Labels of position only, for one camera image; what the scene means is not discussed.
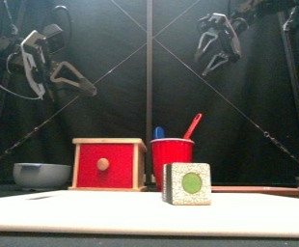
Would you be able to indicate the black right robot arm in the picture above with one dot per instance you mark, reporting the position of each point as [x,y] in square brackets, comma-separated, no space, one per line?
[263,8]

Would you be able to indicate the toy sushi block green centre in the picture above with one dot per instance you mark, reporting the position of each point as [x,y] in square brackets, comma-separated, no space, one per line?
[191,183]

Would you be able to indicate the white cutting board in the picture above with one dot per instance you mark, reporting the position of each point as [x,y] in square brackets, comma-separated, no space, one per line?
[113,212]

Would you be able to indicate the red wooden drawer box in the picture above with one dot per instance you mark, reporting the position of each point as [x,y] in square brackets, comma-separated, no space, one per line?
[108,164]

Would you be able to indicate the red plastic cup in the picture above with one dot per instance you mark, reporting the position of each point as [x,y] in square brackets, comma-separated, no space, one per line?
[171,154]

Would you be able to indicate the grey bowl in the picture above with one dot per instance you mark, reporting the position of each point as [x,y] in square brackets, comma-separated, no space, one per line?
[40,175]

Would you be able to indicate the brown wooden strip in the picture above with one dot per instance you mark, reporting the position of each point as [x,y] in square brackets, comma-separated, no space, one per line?
[255,189]

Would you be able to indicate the grey vertical frame pole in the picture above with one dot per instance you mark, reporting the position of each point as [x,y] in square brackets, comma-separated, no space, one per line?
[148,80]

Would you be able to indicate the slanted dark frame pole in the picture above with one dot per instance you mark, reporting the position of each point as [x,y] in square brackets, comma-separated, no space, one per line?
[294,80]

